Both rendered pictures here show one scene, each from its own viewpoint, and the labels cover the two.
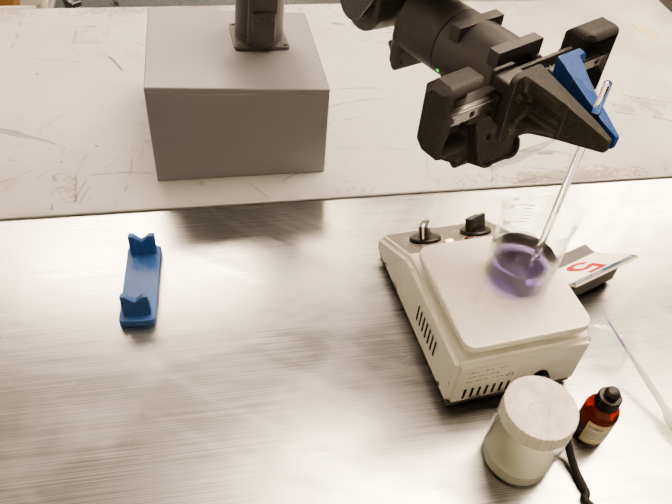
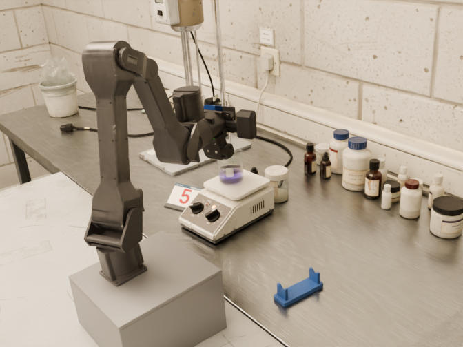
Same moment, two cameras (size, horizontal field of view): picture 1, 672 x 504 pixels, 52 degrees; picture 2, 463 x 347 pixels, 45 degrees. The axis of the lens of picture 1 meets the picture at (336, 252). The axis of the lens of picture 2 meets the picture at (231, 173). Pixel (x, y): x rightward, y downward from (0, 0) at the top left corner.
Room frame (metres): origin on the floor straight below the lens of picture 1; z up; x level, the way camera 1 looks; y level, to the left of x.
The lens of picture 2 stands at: (0.88, 0.96, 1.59)
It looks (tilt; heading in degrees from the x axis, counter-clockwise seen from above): 26 degrees down; 248
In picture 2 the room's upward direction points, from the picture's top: 4 degrees counter-clockwise
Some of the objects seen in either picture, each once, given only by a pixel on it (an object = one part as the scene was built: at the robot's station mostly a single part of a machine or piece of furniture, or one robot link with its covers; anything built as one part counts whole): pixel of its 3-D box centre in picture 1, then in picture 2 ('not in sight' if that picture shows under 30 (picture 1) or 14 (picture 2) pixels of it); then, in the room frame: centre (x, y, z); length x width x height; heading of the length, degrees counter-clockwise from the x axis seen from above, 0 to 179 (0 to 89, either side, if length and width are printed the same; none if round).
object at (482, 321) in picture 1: (501, 287); (236, 183); (0.41, -0.15, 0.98); 0.12 x 0.12 x 0.01; 20
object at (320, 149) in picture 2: not in sight; (323, 154); (0.08, -0.29, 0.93); 0.05 x 0.05 x 0.05
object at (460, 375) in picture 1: (478, 296); (229, 203); (0.44, -0.14, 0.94); 0.22 x 0.13 x 0.08; 20
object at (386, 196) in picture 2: not in sight; (386, 196); (0.09, 0.00, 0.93); 0.02 x 0.02 x 0.06
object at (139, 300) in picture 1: (139, 276); (298, 285); (0.44, 0.19, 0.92); 0.10 x 0.03 x 0.04; 11
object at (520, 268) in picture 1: (529, 248); (229, 165); (0.42, -0.17, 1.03); 0.07 x 0.06 x 0.08; 104
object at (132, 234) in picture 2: not in sight; (111, 226); (0.76, 0.11, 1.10); 0.09 x 0.07 x 0.06; 128
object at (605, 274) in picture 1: (581, 264); (184, 197); (0.51, -0.26, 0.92); 0.09 x 0.06 x 0.04; 125
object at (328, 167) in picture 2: not in sight; (325, 164); (0.12, -0.21, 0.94); 0.03 x 0.03 x 0.07
